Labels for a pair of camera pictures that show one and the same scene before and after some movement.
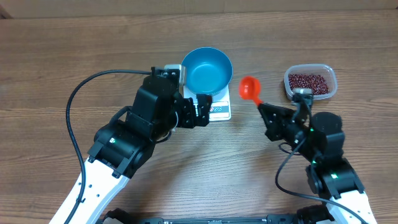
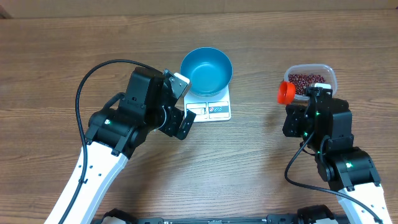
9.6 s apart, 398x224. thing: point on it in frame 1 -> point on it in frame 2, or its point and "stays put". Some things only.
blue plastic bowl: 208,71 stays put
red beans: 316,82 stays put
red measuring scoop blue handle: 249,88 -> 286,93
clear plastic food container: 321,79 stays put
